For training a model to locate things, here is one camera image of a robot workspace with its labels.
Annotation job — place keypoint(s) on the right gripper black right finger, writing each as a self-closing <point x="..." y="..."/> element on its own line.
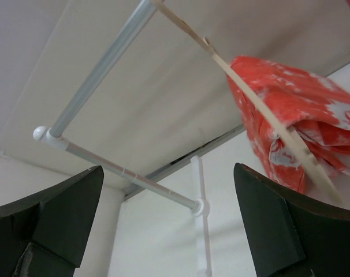
<point x="291" y="234"/>

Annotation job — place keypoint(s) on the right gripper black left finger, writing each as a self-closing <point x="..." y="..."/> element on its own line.
<point x="46" y="233"/>

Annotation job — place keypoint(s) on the red white tie-dye trousers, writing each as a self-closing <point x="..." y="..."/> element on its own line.
<point x="314" y="106"/>

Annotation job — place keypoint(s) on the beige wooden clothes hanger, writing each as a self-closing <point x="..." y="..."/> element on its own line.
<point x="290" y="137"/>

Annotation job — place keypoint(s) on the white clothes rack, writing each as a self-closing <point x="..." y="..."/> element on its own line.
<point x="53" y="137"/>

